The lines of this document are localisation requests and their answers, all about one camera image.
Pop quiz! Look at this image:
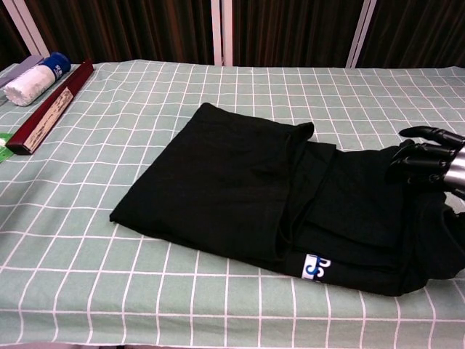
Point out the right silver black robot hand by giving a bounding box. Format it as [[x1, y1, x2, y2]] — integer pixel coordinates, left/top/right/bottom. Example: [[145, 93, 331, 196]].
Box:
[[384, 125, 465, 215]]

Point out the black T-shirt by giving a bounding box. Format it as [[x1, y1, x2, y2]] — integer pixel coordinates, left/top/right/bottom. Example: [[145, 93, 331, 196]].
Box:
[[108, 102, 465, 297]]

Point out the dark curtain partition panel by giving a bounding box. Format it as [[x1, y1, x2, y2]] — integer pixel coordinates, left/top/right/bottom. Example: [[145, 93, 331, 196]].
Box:
[[0, 0, 48, 70], [355, 0, 465, 70], [223, 0, 377, 68], [21, 0, 222, 66]]

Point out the green checked tablecloth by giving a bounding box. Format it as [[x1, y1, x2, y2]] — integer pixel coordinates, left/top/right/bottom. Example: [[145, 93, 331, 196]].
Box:
[[0, 60, 465, 349]]

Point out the long dark red box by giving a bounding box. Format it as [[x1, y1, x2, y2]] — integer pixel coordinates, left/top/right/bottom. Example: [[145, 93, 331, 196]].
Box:
[[5, 59, 94, 156]]

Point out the white bottle with blue cap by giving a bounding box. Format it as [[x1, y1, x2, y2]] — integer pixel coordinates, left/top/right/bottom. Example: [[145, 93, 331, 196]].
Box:
[[2, 52, 72, 107]]

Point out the green plastic packet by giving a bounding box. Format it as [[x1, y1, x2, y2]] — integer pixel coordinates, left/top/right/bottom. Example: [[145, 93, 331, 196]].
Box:
[[0, 132, 14, 163]]

